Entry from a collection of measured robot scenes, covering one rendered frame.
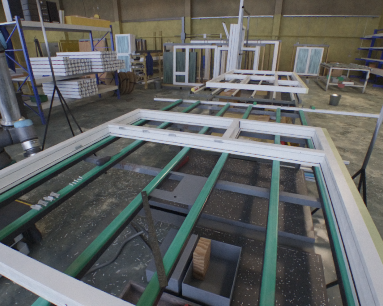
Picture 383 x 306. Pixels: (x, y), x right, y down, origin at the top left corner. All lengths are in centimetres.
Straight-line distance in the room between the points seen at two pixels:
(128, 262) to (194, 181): 101
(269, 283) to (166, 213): 79
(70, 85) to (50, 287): 537
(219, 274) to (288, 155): 71
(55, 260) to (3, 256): 129
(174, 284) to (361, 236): 62
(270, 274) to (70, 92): 559
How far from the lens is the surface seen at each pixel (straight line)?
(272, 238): 82
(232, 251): 103
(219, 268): 105
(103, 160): 125
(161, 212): 135
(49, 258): 212
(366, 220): 92
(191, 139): 139
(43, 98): 577
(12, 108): 184
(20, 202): 226
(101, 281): 183
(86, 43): 1188
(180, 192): 99
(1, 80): 178
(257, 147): 131
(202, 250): 92
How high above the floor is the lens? 143
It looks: 25 degrees down
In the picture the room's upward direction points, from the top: straight up
